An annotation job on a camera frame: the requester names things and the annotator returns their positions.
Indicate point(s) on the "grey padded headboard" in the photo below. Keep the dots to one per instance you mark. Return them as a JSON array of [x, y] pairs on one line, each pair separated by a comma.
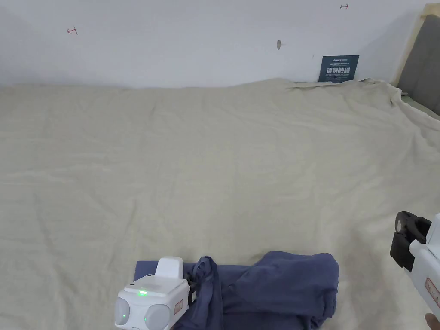
[[421, 62]]

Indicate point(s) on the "dark blue sign card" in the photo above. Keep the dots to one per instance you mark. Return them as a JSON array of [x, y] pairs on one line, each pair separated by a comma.
[[338, 68]]

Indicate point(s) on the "person's right hand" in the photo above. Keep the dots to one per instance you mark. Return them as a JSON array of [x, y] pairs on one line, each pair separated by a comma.
[[433, 322]]

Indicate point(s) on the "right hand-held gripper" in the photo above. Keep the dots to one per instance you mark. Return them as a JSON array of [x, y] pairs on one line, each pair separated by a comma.
[[424, 268]]

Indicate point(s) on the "dark blue shirt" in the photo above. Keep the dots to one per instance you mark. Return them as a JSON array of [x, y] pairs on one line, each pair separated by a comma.
[[275, 288]]

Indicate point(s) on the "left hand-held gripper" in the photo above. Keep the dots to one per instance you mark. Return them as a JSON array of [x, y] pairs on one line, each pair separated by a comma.
[[151, 292]]

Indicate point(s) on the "bed with beige sheet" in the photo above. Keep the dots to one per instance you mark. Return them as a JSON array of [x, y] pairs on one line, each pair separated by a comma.
[[213, 165]]

